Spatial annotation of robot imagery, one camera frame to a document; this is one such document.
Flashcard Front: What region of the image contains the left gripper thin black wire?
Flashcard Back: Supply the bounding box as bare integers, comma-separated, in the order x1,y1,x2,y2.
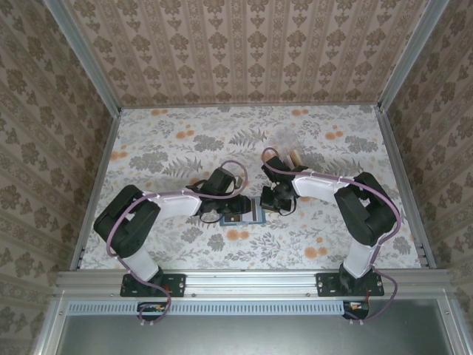
199,209,225,224

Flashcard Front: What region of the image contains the aluminium cross rail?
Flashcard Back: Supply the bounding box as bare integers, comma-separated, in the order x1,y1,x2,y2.
55,269,454,297

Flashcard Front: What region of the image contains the aluminium side rail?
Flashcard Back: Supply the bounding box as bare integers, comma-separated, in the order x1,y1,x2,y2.
373,105,438,271
69,107,123,273

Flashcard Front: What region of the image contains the grey sheet metal panel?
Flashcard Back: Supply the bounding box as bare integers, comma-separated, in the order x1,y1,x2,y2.
55,316,450,355

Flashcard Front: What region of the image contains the black connector box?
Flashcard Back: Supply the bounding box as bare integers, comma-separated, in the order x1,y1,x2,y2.
137,301,168,321
341,300,371,321

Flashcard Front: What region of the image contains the white credit card black stripe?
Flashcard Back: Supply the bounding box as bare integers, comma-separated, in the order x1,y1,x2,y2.
249,197,266,222

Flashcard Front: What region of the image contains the clear plastic bag with item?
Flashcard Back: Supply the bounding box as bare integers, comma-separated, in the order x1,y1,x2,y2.
271,127,307,169

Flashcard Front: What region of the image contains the blue folding card holder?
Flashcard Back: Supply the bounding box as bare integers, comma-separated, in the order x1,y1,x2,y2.
220,197,268,228

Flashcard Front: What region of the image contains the floral patterned table mat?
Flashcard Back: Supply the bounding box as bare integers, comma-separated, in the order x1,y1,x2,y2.
79,104,422,271

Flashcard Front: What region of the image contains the aluminium corner post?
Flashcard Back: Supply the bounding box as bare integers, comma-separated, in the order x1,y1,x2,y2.
376,0,452,114
44,0,123,115

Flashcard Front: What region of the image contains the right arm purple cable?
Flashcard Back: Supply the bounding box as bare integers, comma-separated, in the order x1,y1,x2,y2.
260,146,403,326

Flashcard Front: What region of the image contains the gripper thin black wire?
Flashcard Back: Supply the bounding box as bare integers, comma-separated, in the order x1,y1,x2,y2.
199,209,225,224
279,197,299,217

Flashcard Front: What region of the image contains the right gripper thin black wire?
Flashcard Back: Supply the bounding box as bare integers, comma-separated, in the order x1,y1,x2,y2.
279,197,299,217

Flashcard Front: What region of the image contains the slotted pale cable duct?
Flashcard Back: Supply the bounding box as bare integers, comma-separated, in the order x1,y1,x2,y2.
68,300,348,316

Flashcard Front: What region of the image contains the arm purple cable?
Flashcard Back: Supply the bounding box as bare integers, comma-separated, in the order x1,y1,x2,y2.
260,146,403,326
106,159,248,329

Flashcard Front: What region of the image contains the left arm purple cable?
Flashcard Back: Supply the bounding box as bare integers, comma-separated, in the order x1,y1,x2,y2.
106,159,248,329

